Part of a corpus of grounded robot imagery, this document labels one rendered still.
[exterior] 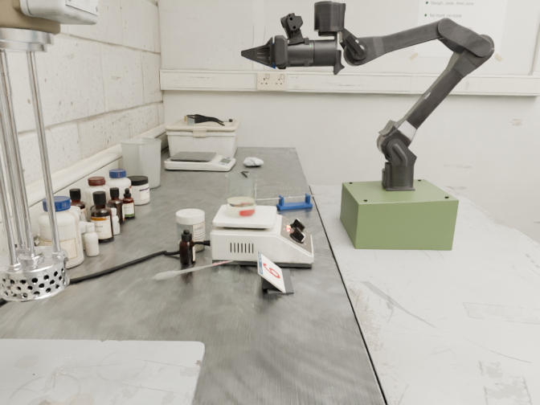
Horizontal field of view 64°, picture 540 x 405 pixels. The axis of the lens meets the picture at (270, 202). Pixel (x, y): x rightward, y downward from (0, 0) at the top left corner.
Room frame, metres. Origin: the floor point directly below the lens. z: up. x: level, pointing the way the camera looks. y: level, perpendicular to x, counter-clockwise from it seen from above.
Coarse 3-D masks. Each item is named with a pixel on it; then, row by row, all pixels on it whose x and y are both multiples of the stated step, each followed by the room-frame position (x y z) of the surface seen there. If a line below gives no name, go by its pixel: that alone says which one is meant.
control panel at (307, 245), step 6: (282, 216) 0.88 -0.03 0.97; (282, 222) 0.84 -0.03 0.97; (288, 222) 0.87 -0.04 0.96; (282, 228) 0.81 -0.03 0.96; (288, 228) 0.83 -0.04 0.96; (282, 234) 0.78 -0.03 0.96; (288, 234) 0.80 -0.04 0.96; (306, 234) 0.86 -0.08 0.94; (294, 240) 0.78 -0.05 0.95; (306, 240) 0.82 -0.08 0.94; (300, 246) 0.77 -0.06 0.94; (306, 246) 0.79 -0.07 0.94; (312, 252) 0.77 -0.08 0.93
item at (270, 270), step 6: (264, 258) 0.74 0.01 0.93; (264, 264) 0.70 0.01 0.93; (270, 264) 0.73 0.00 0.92; (264, 270) 0.68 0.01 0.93; (270, 270) 0.70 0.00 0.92; (276, 270) 0.72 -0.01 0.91; (270, 276) 0.67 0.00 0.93; (276, 276) 0.69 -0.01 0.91; (276, 282) 0.67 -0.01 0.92; (282, 288) 0.66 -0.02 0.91
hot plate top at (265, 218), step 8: (224, 208) 0.86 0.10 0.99; (256, 208) 0.86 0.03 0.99; (264, 208) 0.86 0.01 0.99; (272, 208) 0.87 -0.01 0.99; (216, 216) 0.81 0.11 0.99; (224, 216) 0.81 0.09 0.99; (256, 216) 0.81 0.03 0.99; (264, 216) 0.81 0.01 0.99; (272, 216) 0.81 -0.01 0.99; (216, 224) 0.77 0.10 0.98; (224, 224) 0.77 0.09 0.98; (232, 224) 0.77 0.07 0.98; (240, 224) 0.77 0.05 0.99; (248, 224) 0.77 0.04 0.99; (256, 224) 0.77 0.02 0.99; (264, 224) 0.77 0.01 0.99; (272, 224) 0.77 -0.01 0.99
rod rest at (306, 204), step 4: (308, 196) 1.17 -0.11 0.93; (280, 200) 1.15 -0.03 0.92; (308, 200) 1.17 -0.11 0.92; (276, 204) 1.16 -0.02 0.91; (280, 204) 1.15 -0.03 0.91; (284, 204) 1.16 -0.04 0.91; (288, 204) 1.16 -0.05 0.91; (292, 204) 1.16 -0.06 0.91; (296, 204) 1.16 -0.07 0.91; (300, 204) 1.16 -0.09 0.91; (304, 204) 1.16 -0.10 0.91; (308, 204) 1.16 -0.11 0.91; (312, 204) 1.16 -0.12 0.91; (280, 208) 1.13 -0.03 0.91; (284, 208) 1.14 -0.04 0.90; (288, 208) 1.14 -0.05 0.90; (292, 208) 1.14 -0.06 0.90; (296, 208) 1.15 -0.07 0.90; (300, 208) 1.15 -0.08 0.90
